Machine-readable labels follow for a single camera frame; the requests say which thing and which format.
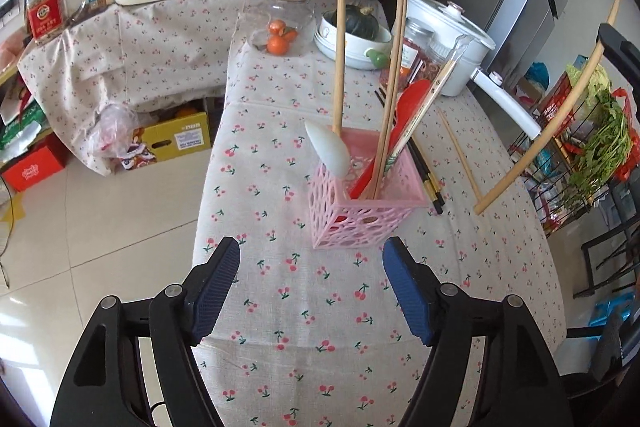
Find black metal frame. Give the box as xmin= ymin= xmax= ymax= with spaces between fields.
xmin=572 ymin=179 xmax=640 ymax=300

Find white electric cooking pot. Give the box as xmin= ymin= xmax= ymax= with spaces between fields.
xmin=404 ymin=0 xmax=543 ymax=142

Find green herb bunch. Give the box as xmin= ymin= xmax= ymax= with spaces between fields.
xmin=567 ymin=89 xmax=633 ymax=208

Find red cardboard box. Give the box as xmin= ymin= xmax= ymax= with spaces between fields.
xmin=0 ymin=146 xmax=68 ymax=192

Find white ceramic bowl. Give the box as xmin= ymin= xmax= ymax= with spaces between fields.
xmin=314 ymin=12 xmax=393 ymax=70

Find glass jar with wooden lid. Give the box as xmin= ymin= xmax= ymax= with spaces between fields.
xmin=248 ymin=0 xmax=317 ymax=58

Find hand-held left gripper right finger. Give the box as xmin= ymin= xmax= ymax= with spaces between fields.
xmin=382 ymin=237 xmax=576 ymax=427

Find teal plastic bag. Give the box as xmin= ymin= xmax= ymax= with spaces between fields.
xmin=525 ymin=63 xmax=550 ymax=88

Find napa cabbage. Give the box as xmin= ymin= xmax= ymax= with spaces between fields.
xmin=565 ymin=64 xmax=613 ymax=108

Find dark green pumpkin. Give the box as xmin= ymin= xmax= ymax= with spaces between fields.
xmin=322 ymin=6 xmax=390 ymax=42

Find plastic jar of red snacks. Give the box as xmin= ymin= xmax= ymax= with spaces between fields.
xmin=378 ymin=19 xmax=433 ymax=90

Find red label jar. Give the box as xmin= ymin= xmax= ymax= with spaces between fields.
xmin=26 ymin=0 xmax=68 ymax=42

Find plastic chopsticks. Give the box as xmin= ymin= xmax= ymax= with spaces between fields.
xmin=385 ymin=34 xmax=473 ymax=172

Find dark grey stool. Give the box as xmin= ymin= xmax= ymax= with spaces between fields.
xmin=565 ymin=307 xmax=640 ymax=400

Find pink perforated utensil holder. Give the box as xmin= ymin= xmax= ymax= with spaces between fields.
xmin=306 ymin=129 xmax=431 ymax=250

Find black wire rack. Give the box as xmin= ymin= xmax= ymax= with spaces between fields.
xmin=507 ymin=97 xmax=616 ymax=238

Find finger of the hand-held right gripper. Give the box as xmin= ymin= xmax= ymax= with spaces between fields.
xmin=598 ymin=23 xmax=640 ymax=80

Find green packet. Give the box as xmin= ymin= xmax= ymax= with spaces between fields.
xmin=0 ymin=97 xmax=51 ymax=158

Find cherry print tablecloth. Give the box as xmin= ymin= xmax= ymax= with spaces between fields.
xmin=17 ymin=0 xmax=241 ymax=178
xmin=190 ymin=0 xmax=568 ymax=427

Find clear plastic bag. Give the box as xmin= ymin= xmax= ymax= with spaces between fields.
xmin=80 ymin=103 xmax=143 ymax=160

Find white rice cooker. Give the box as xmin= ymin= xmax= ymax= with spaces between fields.
xmin=407 ymin=0 xmax=493 ymax=50

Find plastic jar of ring snacks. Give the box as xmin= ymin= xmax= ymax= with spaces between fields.
xmin=420 ymin=39 xmax=468 ymax=82

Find red shopping bag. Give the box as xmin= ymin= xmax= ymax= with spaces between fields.
xmin=610 ymin=88 xmax=640 ymax=182

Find bamboo chopstick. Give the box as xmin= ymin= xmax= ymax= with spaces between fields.
xmin=372 ymin=0 xmax=403 ymax=200
xmin=436 ymin=109 xmax=483 ymax=200
xmin=331 ymin=0 xmax=347 ymax=138
xmin=473 ymin=0 xmax=623 ymax=215
xmin=382 ymin=0 xmax=407 ymax=188

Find black chopstick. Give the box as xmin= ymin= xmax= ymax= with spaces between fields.
xmin=374 ymin=89 xmax=443 ymax=215
xmin=377 ymin=87 xmax=446 ymax=208

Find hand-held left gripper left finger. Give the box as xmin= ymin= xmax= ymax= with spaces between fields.
xmin=47 ymin=236 xmax=242 ymax=427

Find red plastic spoon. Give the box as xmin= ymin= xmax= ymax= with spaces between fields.
xmin=347 ymin=79 xmax=433 ymax=200

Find yellow cardboard box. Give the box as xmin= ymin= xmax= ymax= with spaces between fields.
xmin=117 ymin=112 xmax=213 ymax=170

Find red snack packets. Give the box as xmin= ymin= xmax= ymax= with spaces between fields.
xmin=537 ymin=74 xmax=576 ymax=122

